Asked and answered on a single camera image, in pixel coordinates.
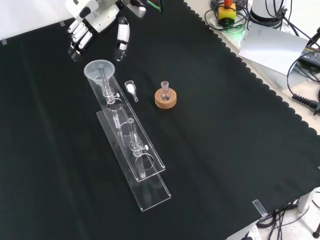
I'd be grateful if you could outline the cork ring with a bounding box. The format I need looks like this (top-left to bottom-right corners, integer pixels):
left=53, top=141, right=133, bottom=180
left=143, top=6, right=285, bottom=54
left=154, top=88, right=178, bottom=110

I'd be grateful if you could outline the yellow stop button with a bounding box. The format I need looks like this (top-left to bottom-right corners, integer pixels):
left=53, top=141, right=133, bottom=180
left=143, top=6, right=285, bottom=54
left=217, top=0, right=237, bottom=26

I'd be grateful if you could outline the small round-bottom glass flask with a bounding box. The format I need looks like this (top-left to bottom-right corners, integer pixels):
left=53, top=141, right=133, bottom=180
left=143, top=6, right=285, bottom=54
left=158, top=80, right=173, bottom=102

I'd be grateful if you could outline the thick black cable with plug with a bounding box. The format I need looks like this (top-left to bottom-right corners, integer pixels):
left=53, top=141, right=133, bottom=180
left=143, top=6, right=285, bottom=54
left=286, top=55, right=320, bottom=111

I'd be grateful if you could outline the glass weighing funnel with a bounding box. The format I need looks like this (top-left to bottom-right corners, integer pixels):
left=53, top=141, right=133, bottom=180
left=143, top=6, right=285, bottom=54
left=124, top=80, right=139, bottom=103

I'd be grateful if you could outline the black power adapter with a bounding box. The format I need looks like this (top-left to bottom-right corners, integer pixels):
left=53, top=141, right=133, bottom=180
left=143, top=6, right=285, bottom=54
left=298, top=46, right=320, bottom=71

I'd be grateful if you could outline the clear acrylic funnel stand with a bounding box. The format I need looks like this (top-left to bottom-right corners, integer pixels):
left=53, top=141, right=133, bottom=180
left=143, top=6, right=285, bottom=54
left=86, top=64, right=172, bottom=213

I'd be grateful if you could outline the clear plastic funnel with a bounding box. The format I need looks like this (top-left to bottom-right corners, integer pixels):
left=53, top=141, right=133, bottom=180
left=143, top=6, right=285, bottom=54
left=83, top=59, right=122, bottom=129

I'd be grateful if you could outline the pale board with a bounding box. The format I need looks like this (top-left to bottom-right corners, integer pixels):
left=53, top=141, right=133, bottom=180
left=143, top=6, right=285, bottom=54
left=238, top=21, right=310, bottom=76

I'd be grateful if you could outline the black floor cable bundle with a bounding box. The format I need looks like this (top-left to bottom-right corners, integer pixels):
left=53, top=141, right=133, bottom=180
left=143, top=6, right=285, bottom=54
left=256, top=190, right=320, bottom=240

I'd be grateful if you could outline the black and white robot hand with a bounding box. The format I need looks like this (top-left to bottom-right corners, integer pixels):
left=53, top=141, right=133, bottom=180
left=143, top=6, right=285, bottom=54
left=65, top=0, right=131, bottom=63

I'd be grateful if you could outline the white bench leg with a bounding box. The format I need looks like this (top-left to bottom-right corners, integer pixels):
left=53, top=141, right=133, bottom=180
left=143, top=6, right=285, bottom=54
left=297, top=191, right=314, bottom=214

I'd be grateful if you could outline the white power strip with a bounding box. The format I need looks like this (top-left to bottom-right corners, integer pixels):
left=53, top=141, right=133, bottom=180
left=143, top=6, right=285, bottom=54
left=240, top=224, right=261, bottom=240

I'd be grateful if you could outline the black bench cloth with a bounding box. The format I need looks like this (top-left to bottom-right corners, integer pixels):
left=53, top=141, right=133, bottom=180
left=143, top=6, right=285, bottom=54
left=0, top=0, right=320, bottom=240

